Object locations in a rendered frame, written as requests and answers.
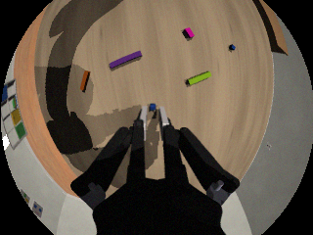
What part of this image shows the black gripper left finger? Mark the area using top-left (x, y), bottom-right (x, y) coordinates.
top-left (70, 106), bottom-right (148, 219)

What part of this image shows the purple rod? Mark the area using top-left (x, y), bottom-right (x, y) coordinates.
top-left (110, 51), bottom-right (142, 69)

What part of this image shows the lime green rod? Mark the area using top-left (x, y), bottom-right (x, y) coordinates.
top-left (187, 71), bottom-right (211, 85)

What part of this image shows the orange rod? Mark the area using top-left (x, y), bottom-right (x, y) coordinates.
top-left (80, 70), bottom-right (91, 91)

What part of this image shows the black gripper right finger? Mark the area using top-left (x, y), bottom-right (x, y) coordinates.
top-left (158, 107), bottom-right (240, 217)

